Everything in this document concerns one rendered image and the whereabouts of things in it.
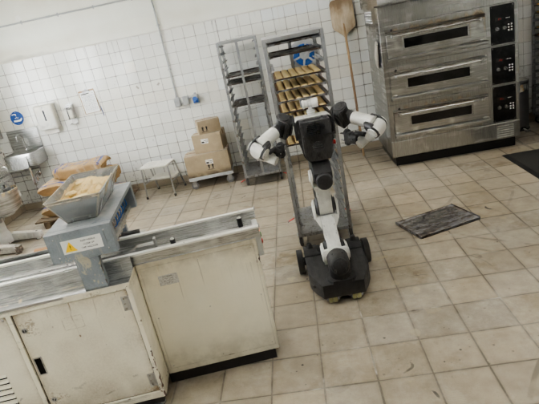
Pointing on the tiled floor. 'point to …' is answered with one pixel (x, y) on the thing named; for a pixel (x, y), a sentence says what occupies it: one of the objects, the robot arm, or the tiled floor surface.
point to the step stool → (161, 173)
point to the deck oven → (444, 75)
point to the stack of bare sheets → (437, 220)
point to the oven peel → (341, 24)
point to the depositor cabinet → (81, 345)
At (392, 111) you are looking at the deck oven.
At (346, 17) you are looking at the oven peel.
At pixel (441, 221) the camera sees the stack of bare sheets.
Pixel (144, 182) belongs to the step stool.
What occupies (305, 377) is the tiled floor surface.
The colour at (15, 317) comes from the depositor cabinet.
